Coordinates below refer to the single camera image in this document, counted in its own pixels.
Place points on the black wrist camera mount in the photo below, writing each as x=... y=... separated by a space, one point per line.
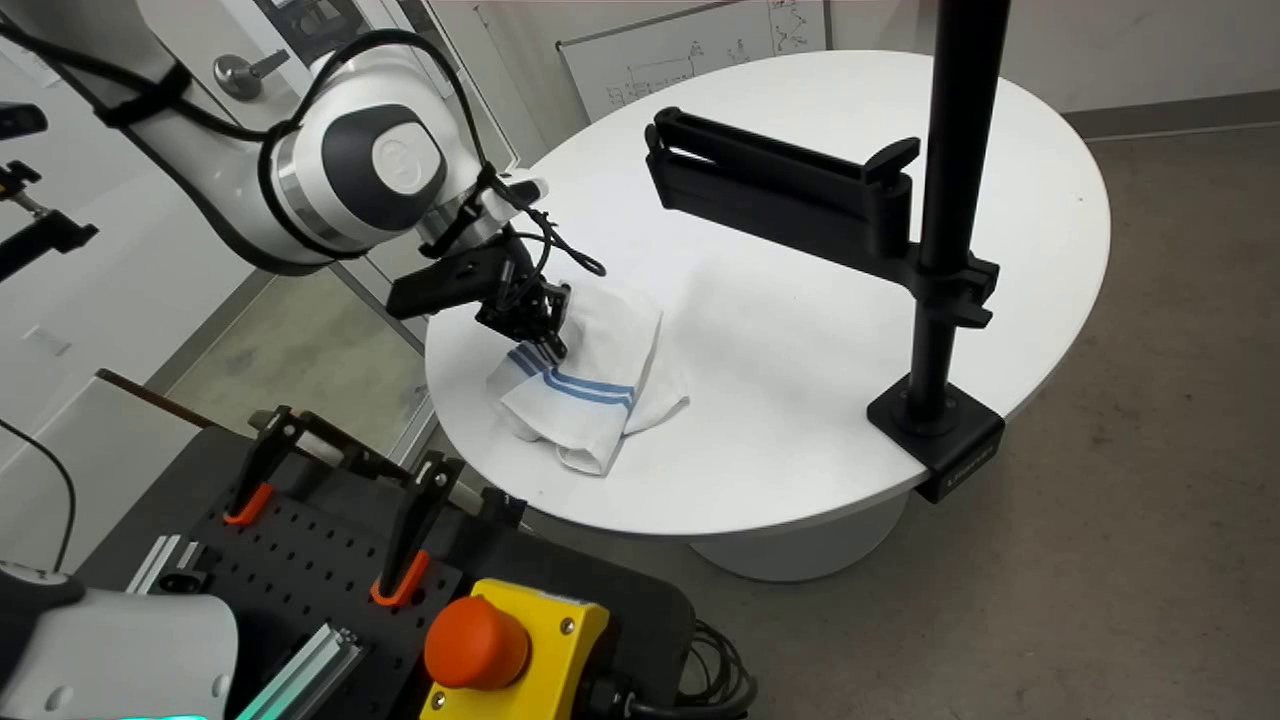
x=441 y=283

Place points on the black clamp-on pole stand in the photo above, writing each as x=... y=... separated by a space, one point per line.
x=953 y=186

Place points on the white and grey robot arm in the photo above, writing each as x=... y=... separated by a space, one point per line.
x=362 y=163

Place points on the black camera stand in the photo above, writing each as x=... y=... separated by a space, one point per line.
x=40 y=234

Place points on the white towel with blue stripes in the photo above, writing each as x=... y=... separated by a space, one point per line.
x=594 y=384

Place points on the black perforated board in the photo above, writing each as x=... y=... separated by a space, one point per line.
x=334 y=575

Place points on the floor-standing whiteboard with scribbles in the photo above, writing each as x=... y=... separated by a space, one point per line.
x=693 y=45

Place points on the yellow emergency stop red button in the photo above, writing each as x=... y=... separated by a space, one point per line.
x=504 y=646

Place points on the aluminium extrusion bar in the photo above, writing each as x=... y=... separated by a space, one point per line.
x=305 y=672
x=162 y=560

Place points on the brown wooden strip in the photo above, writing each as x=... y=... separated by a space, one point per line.
x=174 y=403

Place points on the white and grey device housing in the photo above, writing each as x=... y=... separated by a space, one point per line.
x=120 y=654

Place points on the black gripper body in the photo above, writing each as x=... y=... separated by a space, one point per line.
x=514 y=283

